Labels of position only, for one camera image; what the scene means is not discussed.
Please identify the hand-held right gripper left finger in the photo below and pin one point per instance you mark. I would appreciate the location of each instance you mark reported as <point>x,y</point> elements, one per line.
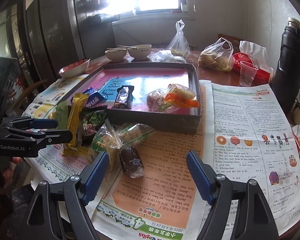
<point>95,177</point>

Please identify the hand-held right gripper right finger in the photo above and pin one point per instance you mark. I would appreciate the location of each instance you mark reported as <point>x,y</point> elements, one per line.
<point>198,177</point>

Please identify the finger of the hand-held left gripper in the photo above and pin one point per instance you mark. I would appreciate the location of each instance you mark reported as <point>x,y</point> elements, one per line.
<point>60,135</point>
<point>43,123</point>

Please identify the yellow-green snack packet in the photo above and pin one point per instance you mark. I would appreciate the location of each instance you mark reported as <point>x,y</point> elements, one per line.
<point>61,115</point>

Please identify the gold wafer packet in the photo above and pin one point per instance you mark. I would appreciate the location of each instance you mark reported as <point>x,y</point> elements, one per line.
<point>75,120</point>

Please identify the clear round cracker packet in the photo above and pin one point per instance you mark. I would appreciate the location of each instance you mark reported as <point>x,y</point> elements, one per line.
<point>103,142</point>
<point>135,133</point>

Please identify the dark green pea packet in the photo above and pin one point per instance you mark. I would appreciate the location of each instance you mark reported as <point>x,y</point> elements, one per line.
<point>93,122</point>

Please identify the dark brown cake packet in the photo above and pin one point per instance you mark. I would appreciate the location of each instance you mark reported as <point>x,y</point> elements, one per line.
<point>131,163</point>

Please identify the blue cookie packet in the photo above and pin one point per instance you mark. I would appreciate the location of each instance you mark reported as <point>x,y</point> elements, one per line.
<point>92,102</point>

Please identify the dark shallow cardboard box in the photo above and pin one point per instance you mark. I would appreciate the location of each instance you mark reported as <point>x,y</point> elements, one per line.
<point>152,123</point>

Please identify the brown chocolate bar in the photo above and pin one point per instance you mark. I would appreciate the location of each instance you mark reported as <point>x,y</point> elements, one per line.
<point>123,97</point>

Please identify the orange rice cracker packet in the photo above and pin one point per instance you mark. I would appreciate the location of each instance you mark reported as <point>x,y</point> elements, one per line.
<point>182,96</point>

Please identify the plastic bag of fried snacks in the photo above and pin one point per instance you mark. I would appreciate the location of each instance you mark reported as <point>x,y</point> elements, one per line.
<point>215,60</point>

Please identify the person's left hand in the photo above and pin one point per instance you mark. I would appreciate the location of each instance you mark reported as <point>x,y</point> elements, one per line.
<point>15,160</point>

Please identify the curved wooden chair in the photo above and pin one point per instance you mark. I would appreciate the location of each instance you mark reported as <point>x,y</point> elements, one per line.
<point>37,86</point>

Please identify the colourful newspaper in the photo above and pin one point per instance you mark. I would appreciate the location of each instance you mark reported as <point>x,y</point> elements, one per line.
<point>152,192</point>

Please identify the dark floral garment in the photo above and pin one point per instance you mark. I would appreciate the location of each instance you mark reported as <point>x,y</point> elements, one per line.
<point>20,205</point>

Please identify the red patterned bowl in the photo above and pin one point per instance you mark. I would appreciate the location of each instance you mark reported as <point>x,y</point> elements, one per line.
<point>72,68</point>

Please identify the white text newspaper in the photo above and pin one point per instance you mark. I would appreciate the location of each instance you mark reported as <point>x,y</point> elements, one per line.
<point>252,120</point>

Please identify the dark steel refrigerator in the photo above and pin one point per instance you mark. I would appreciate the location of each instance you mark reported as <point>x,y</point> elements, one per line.
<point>60,30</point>

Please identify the pink printed book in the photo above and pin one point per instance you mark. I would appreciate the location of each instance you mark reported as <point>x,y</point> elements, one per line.
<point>140,80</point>

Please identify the small beige bowl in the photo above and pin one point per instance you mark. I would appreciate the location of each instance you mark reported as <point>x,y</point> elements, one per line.
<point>115,55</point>

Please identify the wooden chopstick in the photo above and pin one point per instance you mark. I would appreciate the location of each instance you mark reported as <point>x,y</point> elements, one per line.
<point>115,48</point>
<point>127,46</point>

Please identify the clear plastic cup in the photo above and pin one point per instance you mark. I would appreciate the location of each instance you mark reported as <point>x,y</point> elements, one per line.
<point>247,76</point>

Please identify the large beige bowl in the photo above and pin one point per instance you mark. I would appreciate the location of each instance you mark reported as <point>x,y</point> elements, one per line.
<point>139,52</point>

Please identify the red tissue pack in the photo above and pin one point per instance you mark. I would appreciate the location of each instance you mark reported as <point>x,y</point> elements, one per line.
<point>262,75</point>

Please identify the crumpled translucent plastic bag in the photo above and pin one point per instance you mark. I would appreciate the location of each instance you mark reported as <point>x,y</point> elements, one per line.
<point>165,56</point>

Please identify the tied clear plastic bag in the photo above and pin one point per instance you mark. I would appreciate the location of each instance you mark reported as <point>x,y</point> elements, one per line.
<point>177,42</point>

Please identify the black thermos flask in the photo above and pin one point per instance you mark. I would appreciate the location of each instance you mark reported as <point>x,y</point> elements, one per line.
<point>290,67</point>

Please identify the small white jar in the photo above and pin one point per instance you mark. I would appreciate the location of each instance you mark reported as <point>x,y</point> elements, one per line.
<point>183,7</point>

